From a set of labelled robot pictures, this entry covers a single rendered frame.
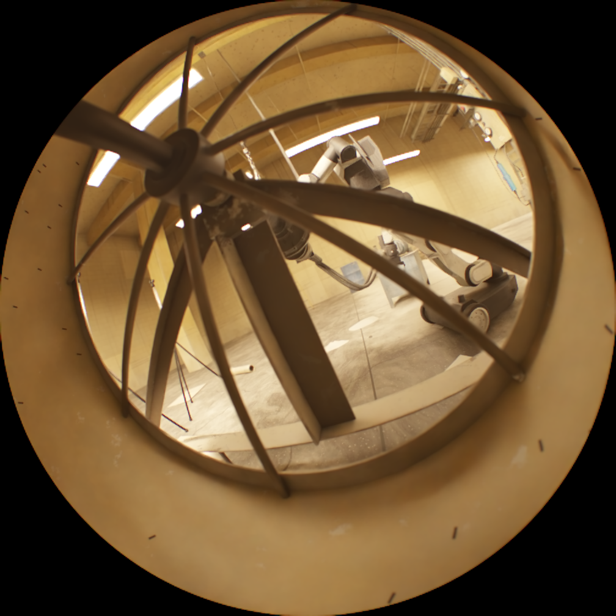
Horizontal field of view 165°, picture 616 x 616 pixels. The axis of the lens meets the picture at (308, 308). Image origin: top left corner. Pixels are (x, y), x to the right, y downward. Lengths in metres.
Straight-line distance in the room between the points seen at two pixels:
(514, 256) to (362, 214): 0.42
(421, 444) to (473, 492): 0.16
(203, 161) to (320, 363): 0.53
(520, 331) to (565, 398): 0.16
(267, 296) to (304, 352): 0.18
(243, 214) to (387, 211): 0.32
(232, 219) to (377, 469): 0.65
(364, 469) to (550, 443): 0.37
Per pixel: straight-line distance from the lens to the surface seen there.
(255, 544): 0.57
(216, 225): 0.55
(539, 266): 0.51
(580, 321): 0.48
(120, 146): 0.38
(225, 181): 0.38
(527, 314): 0.48
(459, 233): 0.54
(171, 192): 0.42
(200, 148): 0.42
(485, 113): 2.20
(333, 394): 0.62
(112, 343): 9.14
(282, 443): 0.72
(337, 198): 0.49
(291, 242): 0.95
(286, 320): 0.56
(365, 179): 1.27
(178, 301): 0.66
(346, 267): 6.47
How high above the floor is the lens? 0.59
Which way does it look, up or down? 4 degrees down
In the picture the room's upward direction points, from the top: 24 degrees counter-clockwise
